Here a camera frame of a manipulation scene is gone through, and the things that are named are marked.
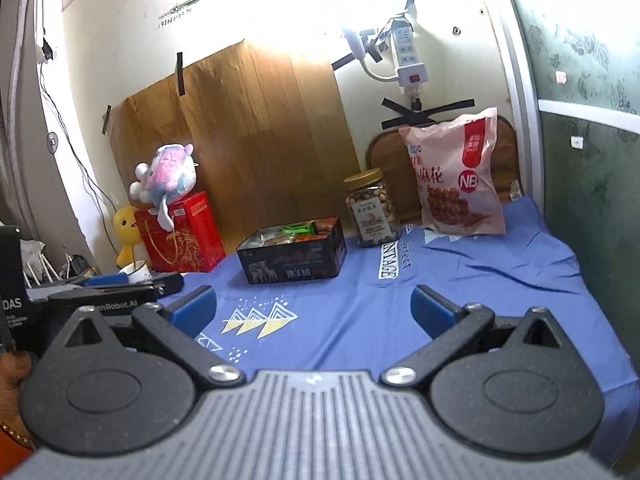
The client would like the person's left hand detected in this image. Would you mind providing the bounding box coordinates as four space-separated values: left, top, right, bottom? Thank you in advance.
0 351 32 448

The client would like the white enamel mug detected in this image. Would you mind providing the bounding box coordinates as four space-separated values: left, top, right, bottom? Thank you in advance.
119 260 152 284

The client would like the red gift box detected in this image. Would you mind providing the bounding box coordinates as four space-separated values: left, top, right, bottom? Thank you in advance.
134 192 226 273

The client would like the blue printed tablecloth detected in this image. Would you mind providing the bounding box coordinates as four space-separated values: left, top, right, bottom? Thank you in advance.
184 198 639 464

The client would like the yellow duck plush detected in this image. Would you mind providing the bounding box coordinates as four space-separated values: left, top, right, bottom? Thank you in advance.
113 206 146 269

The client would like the nut jar with gold lid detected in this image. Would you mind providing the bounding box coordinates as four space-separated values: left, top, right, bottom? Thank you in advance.
343 168 400 247

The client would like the black metal snack tin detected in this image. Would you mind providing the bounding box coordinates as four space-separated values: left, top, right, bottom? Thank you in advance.
236 217 347 284

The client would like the pink blue plush toy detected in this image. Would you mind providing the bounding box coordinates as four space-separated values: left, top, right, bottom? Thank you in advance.
128 144 196 232

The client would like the green wrapped snack in tin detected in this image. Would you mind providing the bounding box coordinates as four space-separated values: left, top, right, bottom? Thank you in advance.
281 222 316 235

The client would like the pink fried twist snack bag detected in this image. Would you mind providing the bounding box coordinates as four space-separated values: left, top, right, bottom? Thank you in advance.
398 107 506 236

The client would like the small rounded wooden board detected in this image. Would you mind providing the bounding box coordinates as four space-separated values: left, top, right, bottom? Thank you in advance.
366 115 521 224

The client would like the large wooden board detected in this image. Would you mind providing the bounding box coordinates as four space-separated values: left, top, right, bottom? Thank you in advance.
107 41 359 252

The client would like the white power strip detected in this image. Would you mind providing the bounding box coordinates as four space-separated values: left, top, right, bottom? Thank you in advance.
342 16 431 99

